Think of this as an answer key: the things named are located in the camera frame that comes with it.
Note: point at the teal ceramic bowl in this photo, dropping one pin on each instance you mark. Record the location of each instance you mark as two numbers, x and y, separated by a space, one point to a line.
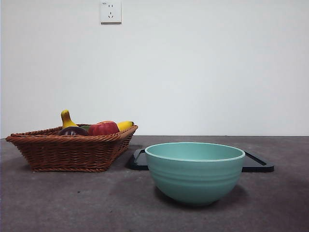
195 181

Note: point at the dark purple plum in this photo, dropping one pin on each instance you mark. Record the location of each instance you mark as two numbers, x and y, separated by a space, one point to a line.
72 131

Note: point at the red bell pepper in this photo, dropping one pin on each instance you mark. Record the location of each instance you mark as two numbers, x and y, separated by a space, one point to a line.
103 128

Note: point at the green vegetable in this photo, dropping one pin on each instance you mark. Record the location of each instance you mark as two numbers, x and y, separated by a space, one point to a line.
85 126

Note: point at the yellow banana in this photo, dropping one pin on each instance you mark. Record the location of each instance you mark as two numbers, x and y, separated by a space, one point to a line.
66 120

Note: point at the brown wicker basket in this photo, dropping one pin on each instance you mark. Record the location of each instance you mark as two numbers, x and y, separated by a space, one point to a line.
67 154

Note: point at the black rectangular tray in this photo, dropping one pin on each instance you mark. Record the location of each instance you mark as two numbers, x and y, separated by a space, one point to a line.
256 166

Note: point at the white wall socket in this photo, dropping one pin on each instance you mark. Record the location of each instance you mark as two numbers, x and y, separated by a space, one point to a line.
111 12

